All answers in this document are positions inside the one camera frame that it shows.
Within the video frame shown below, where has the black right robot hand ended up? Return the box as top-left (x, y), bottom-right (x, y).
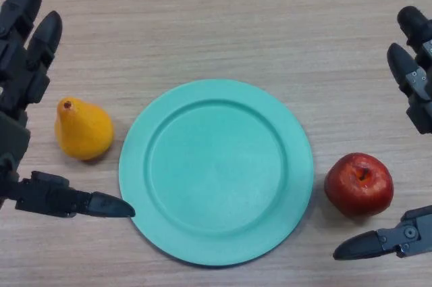
top-left (333, 5), bottom-right (432, 261)

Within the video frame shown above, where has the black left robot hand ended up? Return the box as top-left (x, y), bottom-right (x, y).
top-left (0, 0), bottom-right (136, 219)

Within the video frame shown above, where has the green round plate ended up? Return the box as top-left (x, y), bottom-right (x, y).
top-left (118, 79), bottom-right (314, 269)

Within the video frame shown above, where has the yellow pear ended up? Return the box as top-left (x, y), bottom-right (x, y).
top-left (55, 97), bottom-right (115, 161)

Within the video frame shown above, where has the red apple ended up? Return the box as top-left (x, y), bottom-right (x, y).
top-left (324, 152), bottom-right (395, 217)

